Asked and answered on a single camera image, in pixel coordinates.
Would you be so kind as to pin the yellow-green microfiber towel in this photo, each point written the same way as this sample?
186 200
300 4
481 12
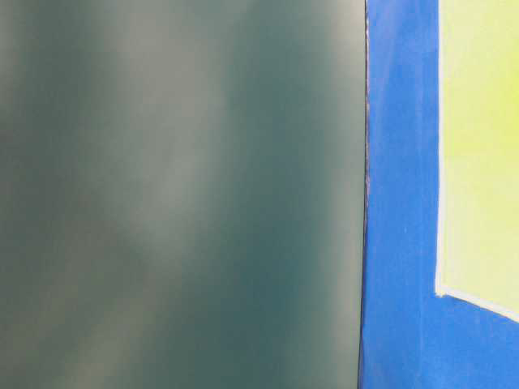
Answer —
477 239

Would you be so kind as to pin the dark green blurred panel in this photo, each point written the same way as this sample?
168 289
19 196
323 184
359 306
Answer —
182 193

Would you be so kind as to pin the blue table cloth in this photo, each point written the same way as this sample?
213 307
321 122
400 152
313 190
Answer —
410 337

